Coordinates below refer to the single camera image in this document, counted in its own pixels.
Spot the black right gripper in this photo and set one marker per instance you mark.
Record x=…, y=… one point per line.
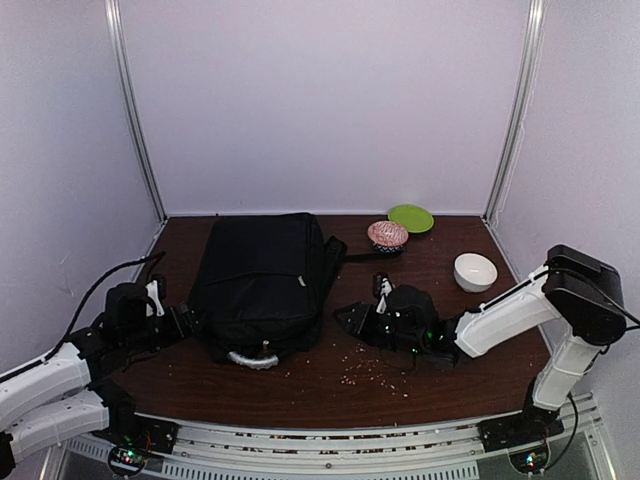
x=360, y=322

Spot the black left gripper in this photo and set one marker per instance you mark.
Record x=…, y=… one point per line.
x=184, y=328

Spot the black student backpack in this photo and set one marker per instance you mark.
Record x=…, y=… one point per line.
x=262, y=284

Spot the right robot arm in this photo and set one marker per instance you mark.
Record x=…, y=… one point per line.
x=570, y=286

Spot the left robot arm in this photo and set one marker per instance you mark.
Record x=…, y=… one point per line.
x=68, y=392

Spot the red patterned bowl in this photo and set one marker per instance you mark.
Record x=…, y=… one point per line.
x=387, y=236

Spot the green plate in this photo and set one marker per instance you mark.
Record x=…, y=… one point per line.
x=415, y=219

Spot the white bowl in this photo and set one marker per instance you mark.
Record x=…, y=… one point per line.
x=474, y=273

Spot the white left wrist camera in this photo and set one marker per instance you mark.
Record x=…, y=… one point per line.
x=156, y=290

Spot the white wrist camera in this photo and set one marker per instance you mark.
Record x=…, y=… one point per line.
x=156, y=290
x=382, y=287

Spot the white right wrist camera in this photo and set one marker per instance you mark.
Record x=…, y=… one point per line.
x=382, y=287

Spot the left aluminium frame post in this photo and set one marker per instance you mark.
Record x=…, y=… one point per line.
x=117, y=37

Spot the aluminium frame post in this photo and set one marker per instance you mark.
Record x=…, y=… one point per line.
x=117, y=37
x=515, y=127

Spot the right aluminium frame post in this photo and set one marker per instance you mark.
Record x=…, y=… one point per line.
x=515, y=127

